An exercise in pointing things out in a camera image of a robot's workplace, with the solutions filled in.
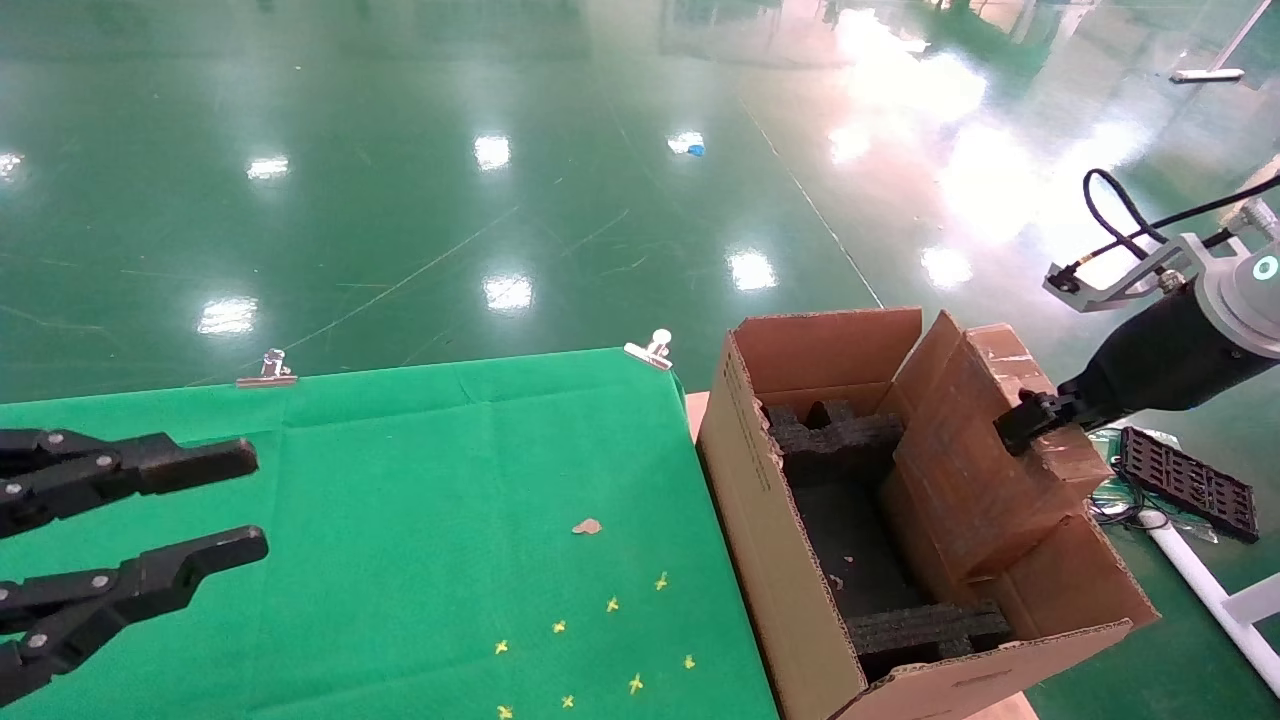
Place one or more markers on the small brown cardboard scrap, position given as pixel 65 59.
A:
pixel 587 526

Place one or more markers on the white metal frame tube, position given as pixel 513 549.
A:
pixel 1215 600

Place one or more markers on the white floor squeegee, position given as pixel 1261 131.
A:
pixel 1207 75

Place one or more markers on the black plastic grid tray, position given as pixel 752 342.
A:
pixel 1190 485

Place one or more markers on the large open cardboard carton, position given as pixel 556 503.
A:
pixel 770 520

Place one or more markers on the small brown cardboard box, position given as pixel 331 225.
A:
pixel 970 470

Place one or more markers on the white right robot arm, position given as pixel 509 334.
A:
pixel 1250 280

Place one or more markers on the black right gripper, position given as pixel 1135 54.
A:
pixel 1160 350

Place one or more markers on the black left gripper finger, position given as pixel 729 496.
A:
pixel 130 465
pixel 130 585

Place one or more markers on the silver binder clip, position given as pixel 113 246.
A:
pixel 650 351
pixel 268 372

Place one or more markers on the green table cloth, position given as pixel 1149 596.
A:
pixel 350 530

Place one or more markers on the notched black foam insert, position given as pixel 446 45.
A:
pixel 830 440

